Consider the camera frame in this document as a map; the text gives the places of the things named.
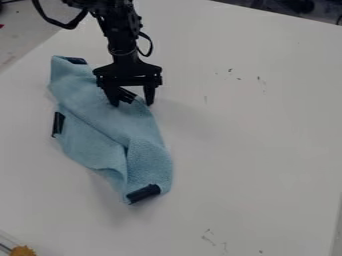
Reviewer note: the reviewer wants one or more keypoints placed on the yellow toy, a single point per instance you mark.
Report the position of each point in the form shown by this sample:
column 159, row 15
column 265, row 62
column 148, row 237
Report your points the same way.
column 22, row 251

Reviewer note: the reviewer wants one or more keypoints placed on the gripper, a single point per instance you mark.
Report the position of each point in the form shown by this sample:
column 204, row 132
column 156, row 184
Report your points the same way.
column 128, row 68

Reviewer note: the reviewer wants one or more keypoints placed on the light blue cloth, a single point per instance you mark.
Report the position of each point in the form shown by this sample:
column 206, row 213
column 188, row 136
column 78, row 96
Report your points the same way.
column 107, row 133

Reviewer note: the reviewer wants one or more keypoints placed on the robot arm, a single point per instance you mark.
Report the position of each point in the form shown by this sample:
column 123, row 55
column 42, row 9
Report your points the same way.
column 116, row 20

